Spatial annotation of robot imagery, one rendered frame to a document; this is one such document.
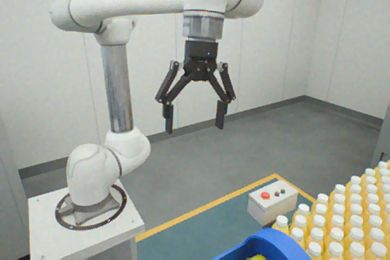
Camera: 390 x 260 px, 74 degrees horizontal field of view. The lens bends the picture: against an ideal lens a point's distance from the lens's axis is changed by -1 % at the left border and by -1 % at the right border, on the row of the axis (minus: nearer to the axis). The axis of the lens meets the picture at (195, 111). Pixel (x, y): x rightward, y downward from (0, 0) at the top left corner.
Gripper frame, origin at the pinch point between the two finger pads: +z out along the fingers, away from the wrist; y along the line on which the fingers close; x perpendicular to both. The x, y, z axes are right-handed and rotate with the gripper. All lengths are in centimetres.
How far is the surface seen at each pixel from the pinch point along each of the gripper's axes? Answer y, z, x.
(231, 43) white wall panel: -195, -17, -294
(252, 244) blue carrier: -26, 45, -1
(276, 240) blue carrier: -23.1, 32.7, 10.7
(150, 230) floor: -28, 147, -132
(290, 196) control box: -55, 41, -14
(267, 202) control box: -43, 42, -15
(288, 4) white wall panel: -306, -86, -306
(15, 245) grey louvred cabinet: 72, 135, -136
